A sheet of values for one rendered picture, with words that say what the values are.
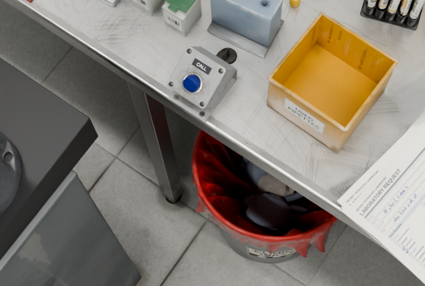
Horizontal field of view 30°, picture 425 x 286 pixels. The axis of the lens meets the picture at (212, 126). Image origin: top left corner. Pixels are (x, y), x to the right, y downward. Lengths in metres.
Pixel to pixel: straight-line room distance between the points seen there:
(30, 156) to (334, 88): 0.46
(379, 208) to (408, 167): 0.08
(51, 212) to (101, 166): 0.92
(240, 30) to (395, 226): 0.37
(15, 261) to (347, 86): 0.56
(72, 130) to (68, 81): 1.10
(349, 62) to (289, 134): 0.14
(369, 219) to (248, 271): 0.91
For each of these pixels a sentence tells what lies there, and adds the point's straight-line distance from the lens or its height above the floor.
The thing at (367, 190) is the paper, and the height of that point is 0.89.
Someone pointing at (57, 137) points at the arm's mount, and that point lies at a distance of 1.14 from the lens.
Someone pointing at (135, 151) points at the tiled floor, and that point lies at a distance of 2.12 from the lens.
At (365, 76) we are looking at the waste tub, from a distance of 1.23.
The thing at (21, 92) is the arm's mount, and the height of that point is 0.95.
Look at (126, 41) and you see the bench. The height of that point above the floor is 0.88.
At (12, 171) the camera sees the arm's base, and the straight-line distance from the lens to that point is 1.11.
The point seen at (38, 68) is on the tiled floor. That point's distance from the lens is 2.26.
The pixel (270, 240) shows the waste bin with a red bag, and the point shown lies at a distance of 1.59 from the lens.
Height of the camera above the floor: 1.99
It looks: 69 degrees down
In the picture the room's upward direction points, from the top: 4 degrees counter-clockwise
